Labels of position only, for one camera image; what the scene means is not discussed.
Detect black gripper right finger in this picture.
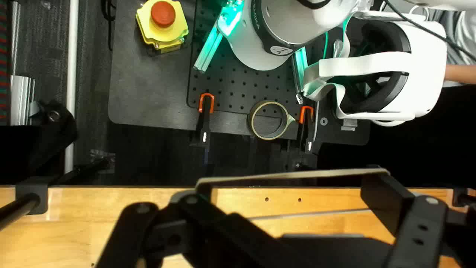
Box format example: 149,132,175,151
360,172,476,268

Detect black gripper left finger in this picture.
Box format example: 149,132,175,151
95,191,284,268

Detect thin stretchy rubber band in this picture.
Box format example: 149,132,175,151
193,167,391,203

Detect person forearm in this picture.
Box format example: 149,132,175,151
443,65,476,90

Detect tape roll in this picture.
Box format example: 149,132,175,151
247,100,290,144

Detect black perforated breadboard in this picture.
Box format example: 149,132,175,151
186,0,324,139

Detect white VR headset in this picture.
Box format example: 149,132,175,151
302,8,449,129

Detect green lit metal bar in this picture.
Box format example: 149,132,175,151
192,0,245,75

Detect silver aluminium extrusion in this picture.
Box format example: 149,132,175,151
9,74,38,127

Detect grey shirt sleeve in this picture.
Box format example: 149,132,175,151
445,8,476,68

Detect yellow emergency stop button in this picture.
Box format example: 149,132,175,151
134,0,190,56

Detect colourful striped fabric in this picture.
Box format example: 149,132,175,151
0,0,12,127

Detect orange handled black clamp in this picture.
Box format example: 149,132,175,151
196,92,217,151
296,105,318,156

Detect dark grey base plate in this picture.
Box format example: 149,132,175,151
107,0,372,148

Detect black camera stand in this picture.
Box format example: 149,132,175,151
0,100,108,231

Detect white metal rail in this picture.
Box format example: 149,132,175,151
65,0,80,175

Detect black headset cable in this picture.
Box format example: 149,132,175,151
379,0,476,65

